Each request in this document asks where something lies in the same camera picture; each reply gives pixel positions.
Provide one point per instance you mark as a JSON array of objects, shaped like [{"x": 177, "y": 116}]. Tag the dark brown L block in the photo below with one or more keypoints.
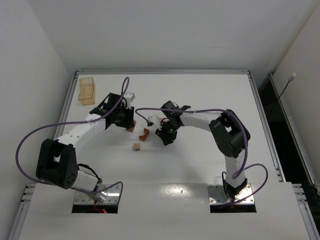
[{"x": 145, "y": 135}]

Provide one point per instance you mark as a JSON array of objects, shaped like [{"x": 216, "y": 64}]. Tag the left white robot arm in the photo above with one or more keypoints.
[{"x": 57, "y": 162}]

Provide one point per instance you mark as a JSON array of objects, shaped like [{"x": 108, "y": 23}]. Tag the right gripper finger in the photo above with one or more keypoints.
[
  {"x": 161, "y": 135},
  {"x": 169, "y": 139}
]

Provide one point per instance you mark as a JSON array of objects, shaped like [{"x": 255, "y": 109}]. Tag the transparent orange plastic box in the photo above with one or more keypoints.
[{"x": 87, "y": 91}]

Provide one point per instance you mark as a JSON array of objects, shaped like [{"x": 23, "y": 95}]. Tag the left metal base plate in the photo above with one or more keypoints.
[{"x": 105, "y": 198}]

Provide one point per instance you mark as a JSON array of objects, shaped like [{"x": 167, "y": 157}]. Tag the pale wooden cube block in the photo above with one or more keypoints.
[{"x": 137, "y": 146}]

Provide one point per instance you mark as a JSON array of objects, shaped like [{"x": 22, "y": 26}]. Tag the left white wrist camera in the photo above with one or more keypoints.
[{"x": 130, "y": 97}]

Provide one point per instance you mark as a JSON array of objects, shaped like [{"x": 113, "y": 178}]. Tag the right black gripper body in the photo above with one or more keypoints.
[{"x": 166, "y": 136}]

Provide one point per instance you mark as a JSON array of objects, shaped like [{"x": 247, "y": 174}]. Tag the grooved light wood block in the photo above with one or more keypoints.
[{"x": 131, "y": 129}]

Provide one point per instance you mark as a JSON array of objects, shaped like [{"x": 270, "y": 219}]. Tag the metal base plate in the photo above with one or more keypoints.
[
  {"x": 217, "y": 196},
  {"x": 105, "y": 198}
]

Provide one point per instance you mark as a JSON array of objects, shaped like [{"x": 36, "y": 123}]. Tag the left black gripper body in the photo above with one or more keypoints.
[{"x": 129, "y": 118}]

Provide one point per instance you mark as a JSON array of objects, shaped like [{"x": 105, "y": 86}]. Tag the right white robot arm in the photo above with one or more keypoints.
[{"x": 230, "y": 135}]

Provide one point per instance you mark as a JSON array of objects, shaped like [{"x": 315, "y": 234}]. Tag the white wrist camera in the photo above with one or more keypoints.
[
  {"x": 154, "y": 120},
  {"x": 130, "y": 97}
]

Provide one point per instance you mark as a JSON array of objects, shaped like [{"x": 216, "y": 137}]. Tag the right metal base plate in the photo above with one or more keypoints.
[{"x": 217, "y": 196}]

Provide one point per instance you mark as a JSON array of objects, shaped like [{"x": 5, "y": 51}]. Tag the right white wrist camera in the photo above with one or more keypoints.
[{"x": 154, "y": 120}]

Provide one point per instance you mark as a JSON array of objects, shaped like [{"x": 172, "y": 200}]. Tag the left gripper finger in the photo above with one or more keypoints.
[
  {"x": 121, "y": 124},
  {"x": 130, "y": 116}
]

